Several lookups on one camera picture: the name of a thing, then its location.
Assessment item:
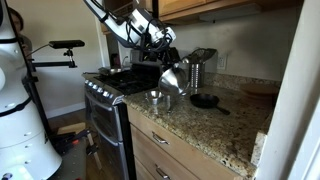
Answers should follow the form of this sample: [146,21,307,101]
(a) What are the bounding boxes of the metal ladle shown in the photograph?
[181,54,194,65]

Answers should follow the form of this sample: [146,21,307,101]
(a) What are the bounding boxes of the base cabinet with drawers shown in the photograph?
[126,105,243,180]

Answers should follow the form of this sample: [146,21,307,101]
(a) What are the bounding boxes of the stainless steel gas stove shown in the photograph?
[82,49,179,180]

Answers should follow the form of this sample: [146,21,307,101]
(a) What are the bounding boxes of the black stereo camera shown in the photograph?
[48,39,86,50]

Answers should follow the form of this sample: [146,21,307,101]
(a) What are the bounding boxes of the steel frying pan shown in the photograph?
[83,67,127,77]

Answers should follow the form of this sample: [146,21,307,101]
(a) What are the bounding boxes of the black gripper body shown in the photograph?
[154,45,181,67]

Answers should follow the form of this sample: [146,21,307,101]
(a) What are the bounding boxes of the wooden upper cabinet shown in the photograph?
[96,0,304,26]

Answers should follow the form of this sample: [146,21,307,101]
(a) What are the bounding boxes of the white wall outlet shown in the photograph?
[216,53,228,71]

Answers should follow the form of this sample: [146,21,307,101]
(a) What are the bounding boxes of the large steel bowl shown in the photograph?
[158,64,191,98]

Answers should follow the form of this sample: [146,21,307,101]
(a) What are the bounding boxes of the thin black camera cable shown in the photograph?
[27,43,51,58]

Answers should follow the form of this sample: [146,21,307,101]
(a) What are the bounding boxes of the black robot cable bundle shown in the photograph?
[89,0,175,54]

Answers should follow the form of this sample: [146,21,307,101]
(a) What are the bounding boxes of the person with dark hair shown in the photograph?
[7,7,34,60]

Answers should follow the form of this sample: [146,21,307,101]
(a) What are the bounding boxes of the metal drawer handle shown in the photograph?
[154,164,171,180]
[152,131,170,145]

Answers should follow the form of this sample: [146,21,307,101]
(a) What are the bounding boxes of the robot mounting table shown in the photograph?
[49,121,101,180]

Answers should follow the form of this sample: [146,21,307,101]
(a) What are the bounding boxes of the black measuring cup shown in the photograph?
[189,93,232,116]

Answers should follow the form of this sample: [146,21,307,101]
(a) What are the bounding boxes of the black orange bar clamp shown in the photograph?
[53,129,92,155]
[84,132,103,171]

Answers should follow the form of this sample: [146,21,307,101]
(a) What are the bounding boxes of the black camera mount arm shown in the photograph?
[31,48,78,69]

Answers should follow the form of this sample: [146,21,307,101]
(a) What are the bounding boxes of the steel over-range microwave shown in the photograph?
[101,0,158,34]

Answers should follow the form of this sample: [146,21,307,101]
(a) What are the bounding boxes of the small steel bowl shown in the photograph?
[144,89,167,105]

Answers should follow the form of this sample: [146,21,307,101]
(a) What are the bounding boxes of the perforated steel utensil holder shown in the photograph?
[189,62,205,89]

